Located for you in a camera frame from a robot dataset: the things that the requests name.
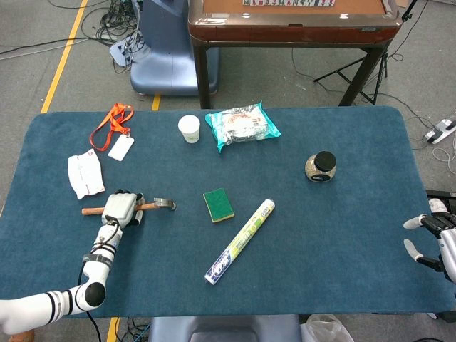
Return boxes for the tangled black floor cables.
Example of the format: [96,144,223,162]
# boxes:
[0,0,147,74]

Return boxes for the rolled plastic wrap package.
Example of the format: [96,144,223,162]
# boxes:
[204,199,276,286]

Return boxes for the orange lanyard white badge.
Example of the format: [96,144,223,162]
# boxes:
[89,103,135,162]

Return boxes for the black tripod stand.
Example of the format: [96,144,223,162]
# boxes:
[313,0,418,106]

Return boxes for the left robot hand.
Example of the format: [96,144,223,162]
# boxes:
[100,190,145,230]

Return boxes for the green yellow scrub sponge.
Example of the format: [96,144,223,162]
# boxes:
[202,187,236,224]

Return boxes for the brown mahjong table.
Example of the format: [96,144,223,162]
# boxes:
[187,0,403,110]

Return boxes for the clear plastic bag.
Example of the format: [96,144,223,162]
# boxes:
[301,313,356,342]

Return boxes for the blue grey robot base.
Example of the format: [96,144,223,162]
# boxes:
[129,0,221,96]

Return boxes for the teal snack package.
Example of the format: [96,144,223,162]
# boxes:
[204,100,282,154]

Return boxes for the white power strip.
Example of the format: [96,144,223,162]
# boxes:
[423,118,456,145]

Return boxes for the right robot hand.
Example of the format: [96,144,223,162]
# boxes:
[403,212,456,285]

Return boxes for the blue table cloth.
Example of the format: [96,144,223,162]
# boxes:
[0,105,452,319]

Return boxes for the grey robot torso base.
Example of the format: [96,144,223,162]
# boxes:
[147,315,304,342]

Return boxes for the white paper cup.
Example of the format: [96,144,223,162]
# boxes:
[177,114,201,144]

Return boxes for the glass jar black lid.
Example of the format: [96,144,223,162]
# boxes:
[304,151,338,184]

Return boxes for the row of mahjong tiles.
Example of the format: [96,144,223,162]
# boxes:
[242,0,336,7]

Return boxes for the white crumpled paper bag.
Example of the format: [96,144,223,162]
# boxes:
[67,149,106,200]

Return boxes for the white sneaker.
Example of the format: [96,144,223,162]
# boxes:
[427,197,456,217]

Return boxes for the wooden handle claw hammer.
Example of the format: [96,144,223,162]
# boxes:
[81,197,177,217]

